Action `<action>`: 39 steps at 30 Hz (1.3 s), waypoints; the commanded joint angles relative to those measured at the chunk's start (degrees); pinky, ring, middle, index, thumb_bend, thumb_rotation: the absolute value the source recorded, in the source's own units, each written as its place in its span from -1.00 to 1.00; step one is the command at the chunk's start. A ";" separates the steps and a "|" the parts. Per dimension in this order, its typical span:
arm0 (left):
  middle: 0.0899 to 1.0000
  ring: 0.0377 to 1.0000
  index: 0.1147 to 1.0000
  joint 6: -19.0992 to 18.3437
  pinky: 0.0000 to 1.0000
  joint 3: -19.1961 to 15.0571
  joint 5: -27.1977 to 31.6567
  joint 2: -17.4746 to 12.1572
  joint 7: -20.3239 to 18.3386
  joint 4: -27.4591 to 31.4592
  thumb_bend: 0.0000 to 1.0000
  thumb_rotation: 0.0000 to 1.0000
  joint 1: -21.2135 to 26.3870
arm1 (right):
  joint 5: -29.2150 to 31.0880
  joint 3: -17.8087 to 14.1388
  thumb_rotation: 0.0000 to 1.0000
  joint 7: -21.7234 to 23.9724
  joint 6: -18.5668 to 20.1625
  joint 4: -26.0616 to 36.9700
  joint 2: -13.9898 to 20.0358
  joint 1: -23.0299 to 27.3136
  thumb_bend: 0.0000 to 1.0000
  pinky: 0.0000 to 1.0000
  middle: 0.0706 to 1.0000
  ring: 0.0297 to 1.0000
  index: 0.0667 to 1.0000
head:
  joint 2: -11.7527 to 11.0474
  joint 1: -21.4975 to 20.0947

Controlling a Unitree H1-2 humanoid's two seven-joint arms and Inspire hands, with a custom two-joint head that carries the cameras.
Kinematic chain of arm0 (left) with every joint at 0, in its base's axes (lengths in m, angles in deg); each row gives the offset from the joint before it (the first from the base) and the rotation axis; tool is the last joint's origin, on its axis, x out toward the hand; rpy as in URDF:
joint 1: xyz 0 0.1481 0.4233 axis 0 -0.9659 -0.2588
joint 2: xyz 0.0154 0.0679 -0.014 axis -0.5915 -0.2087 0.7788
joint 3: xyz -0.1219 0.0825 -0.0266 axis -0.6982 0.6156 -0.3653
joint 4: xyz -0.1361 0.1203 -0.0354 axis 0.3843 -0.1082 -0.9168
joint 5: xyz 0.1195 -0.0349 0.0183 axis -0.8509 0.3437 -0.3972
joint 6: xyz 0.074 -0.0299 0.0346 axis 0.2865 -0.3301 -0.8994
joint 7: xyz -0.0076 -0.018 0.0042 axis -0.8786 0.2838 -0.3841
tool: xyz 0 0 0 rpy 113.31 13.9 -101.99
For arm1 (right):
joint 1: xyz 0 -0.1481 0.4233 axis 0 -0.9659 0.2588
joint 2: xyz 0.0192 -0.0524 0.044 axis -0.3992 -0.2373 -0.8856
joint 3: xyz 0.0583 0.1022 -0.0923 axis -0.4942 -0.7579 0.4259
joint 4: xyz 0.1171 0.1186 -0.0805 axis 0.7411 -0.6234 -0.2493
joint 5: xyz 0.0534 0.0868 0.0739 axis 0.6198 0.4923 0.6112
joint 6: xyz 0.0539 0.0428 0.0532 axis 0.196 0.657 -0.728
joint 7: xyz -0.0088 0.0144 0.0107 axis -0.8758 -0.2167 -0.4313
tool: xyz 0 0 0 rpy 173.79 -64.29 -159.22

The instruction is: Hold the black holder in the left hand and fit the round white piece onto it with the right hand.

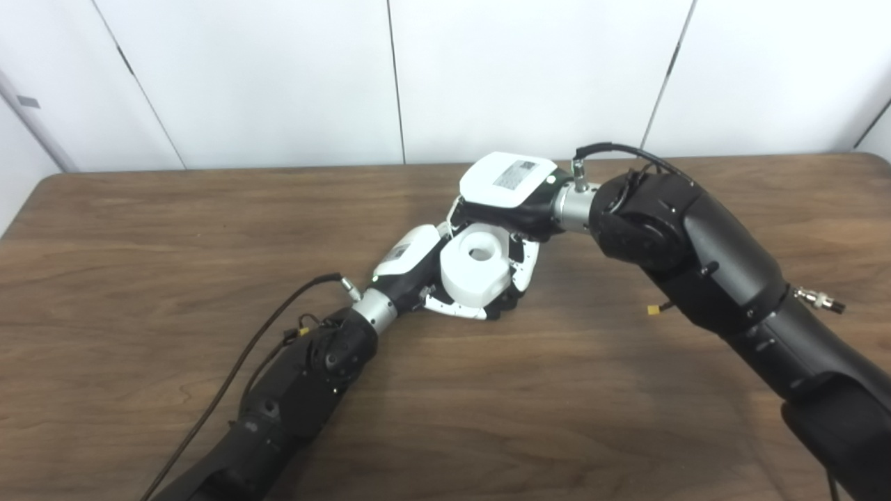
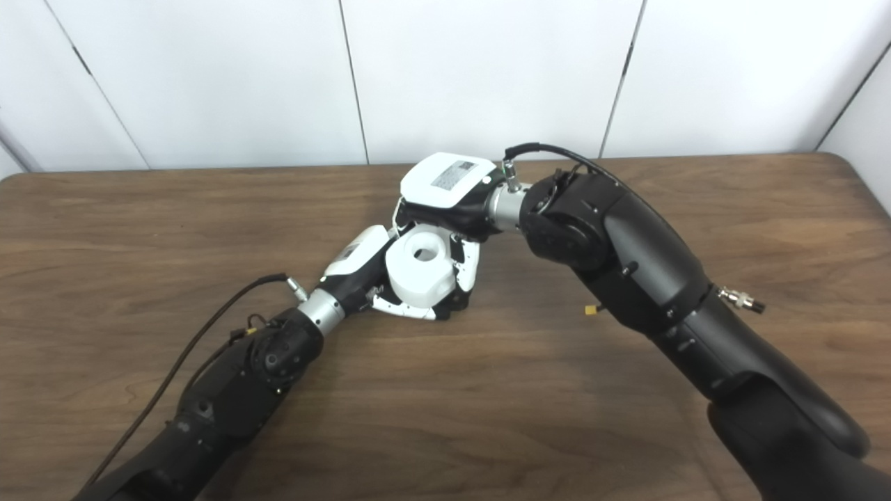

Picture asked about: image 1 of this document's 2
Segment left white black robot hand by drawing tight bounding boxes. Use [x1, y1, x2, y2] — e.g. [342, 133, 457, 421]
[372, 223, 491, 322]

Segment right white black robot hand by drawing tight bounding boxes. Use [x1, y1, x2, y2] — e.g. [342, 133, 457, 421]
[445, 152, 577, 296]

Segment round white plastic piece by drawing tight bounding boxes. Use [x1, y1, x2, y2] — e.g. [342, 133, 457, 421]
[440, 223, 516, 305]

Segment black plastic holder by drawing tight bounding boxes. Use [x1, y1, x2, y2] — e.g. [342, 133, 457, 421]
[480, 287, 528, 322]

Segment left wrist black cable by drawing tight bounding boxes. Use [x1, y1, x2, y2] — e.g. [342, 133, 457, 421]
[139, 273, 363, 501]

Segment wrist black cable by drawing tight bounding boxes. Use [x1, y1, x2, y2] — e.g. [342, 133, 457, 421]
[572, 142, 846, 314]
[139, 273, 363, 501]

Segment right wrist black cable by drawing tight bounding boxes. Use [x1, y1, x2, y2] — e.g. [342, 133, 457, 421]
[572, 142, 846, 314]

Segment left arm yellow plug wire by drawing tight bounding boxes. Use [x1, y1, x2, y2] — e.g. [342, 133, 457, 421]
[240, 315, 342, 411]

